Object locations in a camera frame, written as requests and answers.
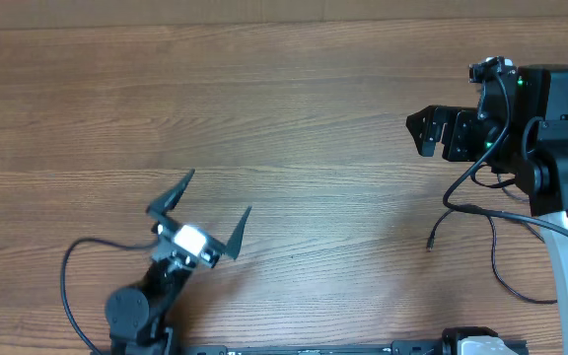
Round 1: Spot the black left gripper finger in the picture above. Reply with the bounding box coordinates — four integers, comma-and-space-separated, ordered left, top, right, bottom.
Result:
146, 169, 195, 215
225, 206, 252, 260

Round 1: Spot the thick black usb cable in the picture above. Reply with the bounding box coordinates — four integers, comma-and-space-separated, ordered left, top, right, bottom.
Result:
425, 167, 559, 306

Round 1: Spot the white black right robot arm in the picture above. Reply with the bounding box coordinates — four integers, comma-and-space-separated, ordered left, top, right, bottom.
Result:
405, 57, 568, 354

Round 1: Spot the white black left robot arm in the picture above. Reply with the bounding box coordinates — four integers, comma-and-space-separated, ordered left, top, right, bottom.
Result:
105, 171, 251, 355

